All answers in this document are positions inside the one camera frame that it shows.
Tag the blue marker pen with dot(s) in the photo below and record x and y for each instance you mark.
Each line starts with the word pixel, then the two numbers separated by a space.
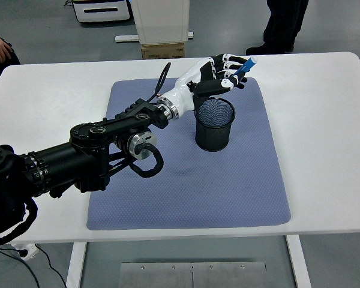
pixel 249 63

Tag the white table leg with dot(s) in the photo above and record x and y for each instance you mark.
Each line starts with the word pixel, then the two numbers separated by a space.
pixel 75 267
pixel 298 264

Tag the black mesh pen holder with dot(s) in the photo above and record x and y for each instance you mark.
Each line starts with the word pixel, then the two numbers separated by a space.
pixel 213 138

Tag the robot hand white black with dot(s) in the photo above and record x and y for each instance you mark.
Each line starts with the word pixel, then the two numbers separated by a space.
pixel 186 90

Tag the white device with black slot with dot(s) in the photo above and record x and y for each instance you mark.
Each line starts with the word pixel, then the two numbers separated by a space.
pixel 102 12

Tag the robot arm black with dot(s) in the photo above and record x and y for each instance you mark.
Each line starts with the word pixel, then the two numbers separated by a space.
pixel 63 159

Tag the white base bar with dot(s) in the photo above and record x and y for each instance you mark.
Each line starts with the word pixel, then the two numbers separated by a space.
pixel 126 38

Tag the grey metal plate with screws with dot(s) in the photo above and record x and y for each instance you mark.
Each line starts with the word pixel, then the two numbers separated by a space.
pixel 168 276

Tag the white power strip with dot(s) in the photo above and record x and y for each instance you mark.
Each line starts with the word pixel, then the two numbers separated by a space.
pixel 28 251

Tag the cardboard box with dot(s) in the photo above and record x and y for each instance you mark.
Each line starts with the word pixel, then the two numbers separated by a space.
pixel 162 51

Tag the blue-grey textured mat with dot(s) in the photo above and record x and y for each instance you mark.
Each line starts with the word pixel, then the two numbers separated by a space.
pixel 198 186

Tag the person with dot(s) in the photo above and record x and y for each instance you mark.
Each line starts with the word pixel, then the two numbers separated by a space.
pixel 282 27
pixel 14 58

